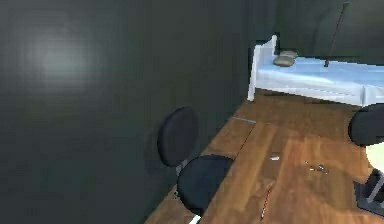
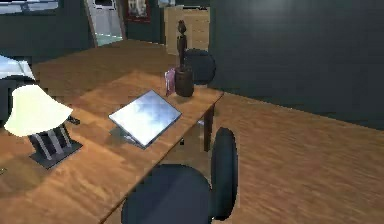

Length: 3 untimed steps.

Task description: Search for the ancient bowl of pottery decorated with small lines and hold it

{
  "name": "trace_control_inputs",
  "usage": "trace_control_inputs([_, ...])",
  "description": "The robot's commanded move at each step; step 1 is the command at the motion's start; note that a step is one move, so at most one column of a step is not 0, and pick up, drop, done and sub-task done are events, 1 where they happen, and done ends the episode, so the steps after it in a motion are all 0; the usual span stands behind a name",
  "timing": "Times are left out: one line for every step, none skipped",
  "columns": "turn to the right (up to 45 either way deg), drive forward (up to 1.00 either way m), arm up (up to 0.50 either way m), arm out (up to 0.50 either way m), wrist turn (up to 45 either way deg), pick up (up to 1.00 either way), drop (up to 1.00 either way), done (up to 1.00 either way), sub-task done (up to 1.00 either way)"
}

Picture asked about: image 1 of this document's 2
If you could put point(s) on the black round office chair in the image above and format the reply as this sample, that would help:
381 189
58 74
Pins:
186 160

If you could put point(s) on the small white object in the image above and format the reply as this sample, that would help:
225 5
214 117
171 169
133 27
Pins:
274 157

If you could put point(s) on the grey pillow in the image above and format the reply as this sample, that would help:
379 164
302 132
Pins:
285 58

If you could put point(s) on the red and white pencil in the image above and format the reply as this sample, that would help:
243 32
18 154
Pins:
265 204

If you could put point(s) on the white bed with blue sheet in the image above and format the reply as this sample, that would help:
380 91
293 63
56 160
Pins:
310 80

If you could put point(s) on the small silver keys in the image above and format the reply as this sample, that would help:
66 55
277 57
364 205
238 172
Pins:
316 167

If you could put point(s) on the black thin floor lamp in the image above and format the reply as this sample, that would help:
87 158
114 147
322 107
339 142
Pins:
336 33

